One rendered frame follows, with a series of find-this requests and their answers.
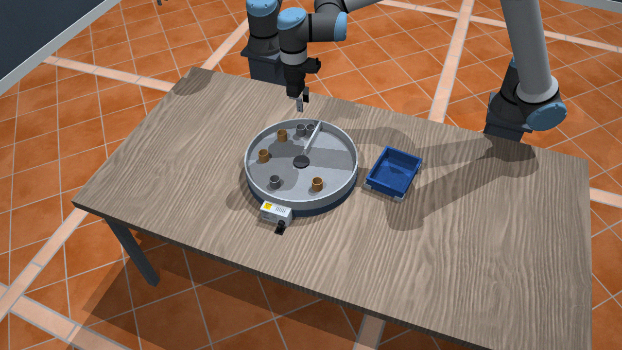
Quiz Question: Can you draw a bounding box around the blue crate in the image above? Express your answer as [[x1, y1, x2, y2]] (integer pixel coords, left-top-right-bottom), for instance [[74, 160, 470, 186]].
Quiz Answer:
[[365, 145, 423, 197]]

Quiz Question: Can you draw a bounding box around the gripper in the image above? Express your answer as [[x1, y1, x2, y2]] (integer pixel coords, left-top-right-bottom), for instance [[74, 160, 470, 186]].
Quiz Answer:
[[284, 63, 311, 113]]

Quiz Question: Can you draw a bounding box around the grey turntable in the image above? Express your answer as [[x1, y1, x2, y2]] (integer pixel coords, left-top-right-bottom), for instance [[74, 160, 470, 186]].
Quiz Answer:
[[244, 118, 359, 218]]

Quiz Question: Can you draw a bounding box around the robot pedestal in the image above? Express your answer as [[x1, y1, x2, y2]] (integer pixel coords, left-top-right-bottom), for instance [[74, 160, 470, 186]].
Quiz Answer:
[[242, 38, 292, 87], [484, 90, 535, 142]]

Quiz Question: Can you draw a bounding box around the wooden table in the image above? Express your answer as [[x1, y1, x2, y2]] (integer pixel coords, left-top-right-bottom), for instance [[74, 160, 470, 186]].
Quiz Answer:
[[71, 67, 594, 350]]

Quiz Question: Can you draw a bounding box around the white control box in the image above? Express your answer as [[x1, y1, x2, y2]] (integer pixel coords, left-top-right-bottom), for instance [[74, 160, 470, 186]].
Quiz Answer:
[[260, 200, 293, 237]]

